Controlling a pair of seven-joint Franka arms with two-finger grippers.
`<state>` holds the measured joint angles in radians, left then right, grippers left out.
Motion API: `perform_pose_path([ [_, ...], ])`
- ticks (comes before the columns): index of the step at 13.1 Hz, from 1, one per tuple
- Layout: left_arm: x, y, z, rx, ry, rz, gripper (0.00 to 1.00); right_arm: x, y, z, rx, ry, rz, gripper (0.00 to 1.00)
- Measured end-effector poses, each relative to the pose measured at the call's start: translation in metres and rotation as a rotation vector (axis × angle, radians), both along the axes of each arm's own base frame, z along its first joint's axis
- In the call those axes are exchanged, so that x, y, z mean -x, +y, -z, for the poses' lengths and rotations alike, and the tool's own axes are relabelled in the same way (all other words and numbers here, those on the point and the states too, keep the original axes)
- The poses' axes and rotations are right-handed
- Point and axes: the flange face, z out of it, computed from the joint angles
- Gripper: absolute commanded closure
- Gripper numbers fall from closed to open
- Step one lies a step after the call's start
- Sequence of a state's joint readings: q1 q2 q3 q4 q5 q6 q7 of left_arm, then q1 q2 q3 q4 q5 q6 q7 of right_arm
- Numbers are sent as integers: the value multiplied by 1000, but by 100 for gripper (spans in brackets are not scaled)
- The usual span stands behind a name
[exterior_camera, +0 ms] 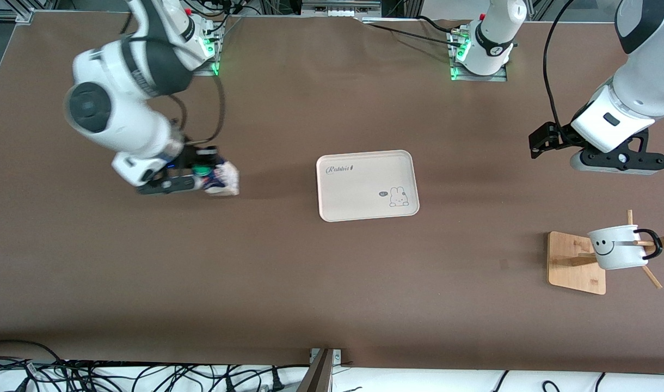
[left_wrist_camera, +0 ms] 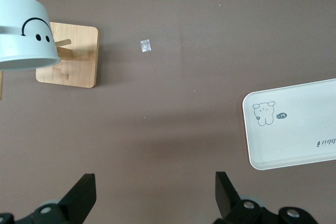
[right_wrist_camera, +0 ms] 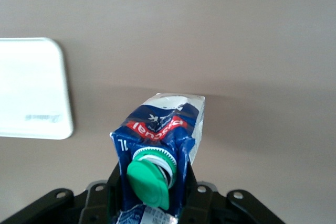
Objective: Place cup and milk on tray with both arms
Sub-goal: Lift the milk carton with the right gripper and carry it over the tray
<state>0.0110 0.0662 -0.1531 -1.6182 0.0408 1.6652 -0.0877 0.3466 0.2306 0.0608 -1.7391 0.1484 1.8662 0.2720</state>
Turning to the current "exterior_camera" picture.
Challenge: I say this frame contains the blue white milk carton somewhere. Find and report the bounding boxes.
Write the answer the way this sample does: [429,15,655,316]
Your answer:
[193,158,240,197]

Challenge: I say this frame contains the white smiley face mug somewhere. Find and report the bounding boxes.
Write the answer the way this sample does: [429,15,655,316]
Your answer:
[587,224,663,271]

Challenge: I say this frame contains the cream rabbit print tray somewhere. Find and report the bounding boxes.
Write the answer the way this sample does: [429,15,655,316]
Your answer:
[316,150,420,223]

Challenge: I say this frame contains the wooden mug rack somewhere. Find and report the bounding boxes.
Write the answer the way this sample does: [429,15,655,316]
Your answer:
[547,210,664,296]

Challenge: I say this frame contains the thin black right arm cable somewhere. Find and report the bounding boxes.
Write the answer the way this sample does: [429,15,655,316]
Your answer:
[169,95,187,131]

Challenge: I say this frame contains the black cable with metal plug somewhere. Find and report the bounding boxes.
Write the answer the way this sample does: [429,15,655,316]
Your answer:
[185,76,226,146]

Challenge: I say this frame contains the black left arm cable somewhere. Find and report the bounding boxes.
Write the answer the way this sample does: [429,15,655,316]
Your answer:
[543,0,575,142]

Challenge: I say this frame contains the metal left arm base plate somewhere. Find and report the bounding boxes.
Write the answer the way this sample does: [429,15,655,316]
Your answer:
[449,27,508,82]

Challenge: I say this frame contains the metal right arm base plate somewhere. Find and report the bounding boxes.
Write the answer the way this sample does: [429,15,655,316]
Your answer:
[193,54,219,76]

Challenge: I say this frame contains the short black table cable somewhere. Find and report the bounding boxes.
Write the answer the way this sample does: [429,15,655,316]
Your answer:
[416,15,463,34]

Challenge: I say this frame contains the long black table cable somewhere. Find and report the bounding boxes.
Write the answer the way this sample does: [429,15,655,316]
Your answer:
[359,21,463,48]

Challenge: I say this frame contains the aluminium frame rack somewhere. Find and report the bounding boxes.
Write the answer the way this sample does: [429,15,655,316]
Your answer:
[259,0,420,20]

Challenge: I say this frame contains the black cable tangle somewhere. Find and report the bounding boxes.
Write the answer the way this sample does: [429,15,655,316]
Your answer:
[0,340,311,392]

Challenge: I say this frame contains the metal post bracket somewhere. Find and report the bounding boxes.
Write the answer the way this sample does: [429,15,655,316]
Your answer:
[309,348,342,364]

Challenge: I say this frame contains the grey metal post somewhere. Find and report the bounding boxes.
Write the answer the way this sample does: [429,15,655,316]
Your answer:
[295,348,335,392]

